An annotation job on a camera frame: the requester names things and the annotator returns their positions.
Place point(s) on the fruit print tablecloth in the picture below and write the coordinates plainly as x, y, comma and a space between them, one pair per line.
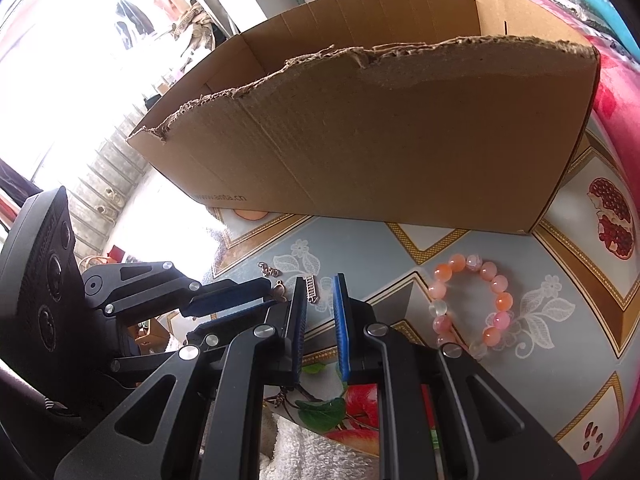
360, 250

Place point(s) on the white fluffy towel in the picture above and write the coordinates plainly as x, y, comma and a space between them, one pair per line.
295, 445

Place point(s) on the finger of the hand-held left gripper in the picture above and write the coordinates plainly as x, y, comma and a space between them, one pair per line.
225, 322
225, 295

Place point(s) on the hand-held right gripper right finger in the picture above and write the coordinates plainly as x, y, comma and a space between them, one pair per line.
342, 332

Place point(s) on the brown cardboard box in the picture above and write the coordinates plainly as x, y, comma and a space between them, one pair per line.
400, 135

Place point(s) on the pile of clothes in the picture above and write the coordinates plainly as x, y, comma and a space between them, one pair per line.
197, 27

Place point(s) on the dark hanging garment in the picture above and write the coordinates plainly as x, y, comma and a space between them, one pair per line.
132, 17

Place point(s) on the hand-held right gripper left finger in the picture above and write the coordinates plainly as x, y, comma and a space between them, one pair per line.
297, 332

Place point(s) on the cyan cloth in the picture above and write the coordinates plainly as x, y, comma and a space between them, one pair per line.
600, 5

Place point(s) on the red gift bag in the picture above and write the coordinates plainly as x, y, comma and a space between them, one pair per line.
117, 252

